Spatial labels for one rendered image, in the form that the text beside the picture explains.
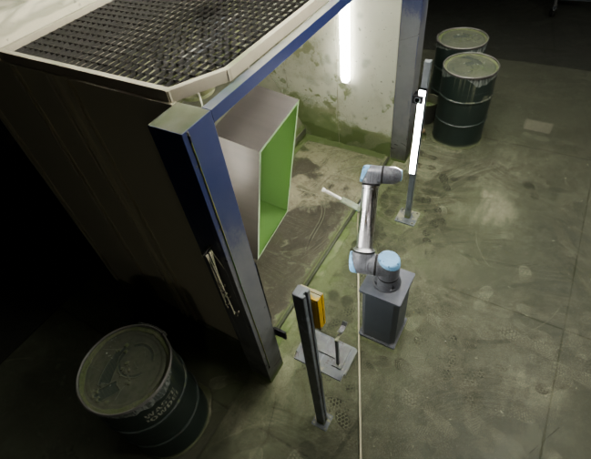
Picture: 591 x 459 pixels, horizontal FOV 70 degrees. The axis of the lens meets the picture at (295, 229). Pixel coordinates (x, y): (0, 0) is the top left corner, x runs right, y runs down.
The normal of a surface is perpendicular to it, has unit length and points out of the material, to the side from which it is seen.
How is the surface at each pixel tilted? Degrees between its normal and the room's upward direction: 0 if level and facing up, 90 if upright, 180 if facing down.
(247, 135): 12
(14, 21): 90
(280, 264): 0
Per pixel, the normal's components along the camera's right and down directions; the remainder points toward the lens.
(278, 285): -0.11, -0.67
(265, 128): 0.08, -0.60
